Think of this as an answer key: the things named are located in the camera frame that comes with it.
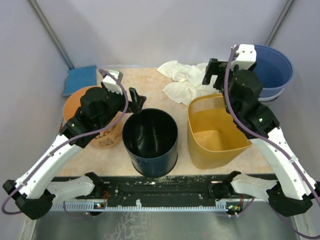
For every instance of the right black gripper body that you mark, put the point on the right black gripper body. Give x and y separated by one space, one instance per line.
220 82

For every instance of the blue plastic bucket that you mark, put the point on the blue plastic bucket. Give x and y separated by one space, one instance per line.
273 68

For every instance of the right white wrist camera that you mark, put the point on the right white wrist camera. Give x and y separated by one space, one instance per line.
245 57

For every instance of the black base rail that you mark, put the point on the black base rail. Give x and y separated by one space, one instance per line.
170 193

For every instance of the yellow slotted plastic basket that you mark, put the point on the yellow slotted plastic basket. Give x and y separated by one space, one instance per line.
213 138

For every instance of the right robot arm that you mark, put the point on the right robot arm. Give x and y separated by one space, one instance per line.
293 190

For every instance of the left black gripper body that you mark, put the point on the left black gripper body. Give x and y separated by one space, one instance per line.
116 102

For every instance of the white crumpled cloth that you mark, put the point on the white crumpled cloth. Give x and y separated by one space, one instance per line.
187 81

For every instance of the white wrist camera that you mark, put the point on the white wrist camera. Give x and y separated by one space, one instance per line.
109 82
245 57

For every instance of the blue folded towel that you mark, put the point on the blue folded towel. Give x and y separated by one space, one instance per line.
79 78

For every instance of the grey slotted plastic bin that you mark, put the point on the grey slotted plastic bin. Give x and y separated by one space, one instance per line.
271 98

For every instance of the dark blue cylindrical bin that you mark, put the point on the dark blue cylindrical bin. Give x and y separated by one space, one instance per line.
151 140

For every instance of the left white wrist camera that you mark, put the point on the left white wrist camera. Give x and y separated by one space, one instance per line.
109 82

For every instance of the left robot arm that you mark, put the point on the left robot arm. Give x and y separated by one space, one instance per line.
35 192

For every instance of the orange cartoon plastic bucket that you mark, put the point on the orange cartoon plastic bucket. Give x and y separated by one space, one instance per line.
107 138

